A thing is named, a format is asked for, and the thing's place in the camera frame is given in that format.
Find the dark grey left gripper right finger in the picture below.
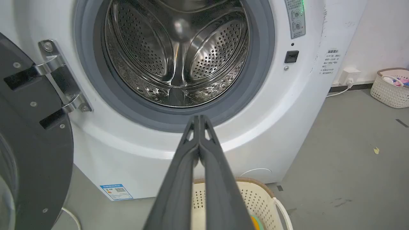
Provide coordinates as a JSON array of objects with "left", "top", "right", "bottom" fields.
[{"left": 199, "top": 115, "right": 255, "bottom": 230}]

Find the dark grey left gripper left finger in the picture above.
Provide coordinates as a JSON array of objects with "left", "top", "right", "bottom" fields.
[{"left": 143, "top": 115, "right": 200, "bottom": 230}]

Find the white front-load washing machine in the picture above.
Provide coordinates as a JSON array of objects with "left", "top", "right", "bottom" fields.
[{"left": 0, "top": 0, "right": 368, "bottom": 201}]

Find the dark washing machine door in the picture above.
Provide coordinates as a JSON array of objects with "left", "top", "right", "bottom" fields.
[{"left": 0, "top": 32, "right": 74, "bottom": 230}]

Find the cream perforated laundry basket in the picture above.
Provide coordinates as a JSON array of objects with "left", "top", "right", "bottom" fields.
[{"left": 191, "top": 178, "right": 294, "bottom": 230}]

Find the white perforated basket with clothes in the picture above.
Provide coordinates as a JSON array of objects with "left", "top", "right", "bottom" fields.
[{"left": 370, "top": 67, "right": 409, "bottom": 109}]

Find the colourful clothes pile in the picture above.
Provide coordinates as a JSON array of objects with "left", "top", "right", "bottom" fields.
[{"left": 382, "top": 75, "right": 409, "bottom": 87}]

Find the white power cable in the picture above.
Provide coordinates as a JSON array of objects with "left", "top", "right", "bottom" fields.
[{"left": 326, "top": 82, "right": 353, "bottom": 97}]

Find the white wall power socket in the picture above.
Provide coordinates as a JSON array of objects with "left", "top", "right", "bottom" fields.
[{"left": 339, "top": 67, "right": 361, "bottom": 86}]

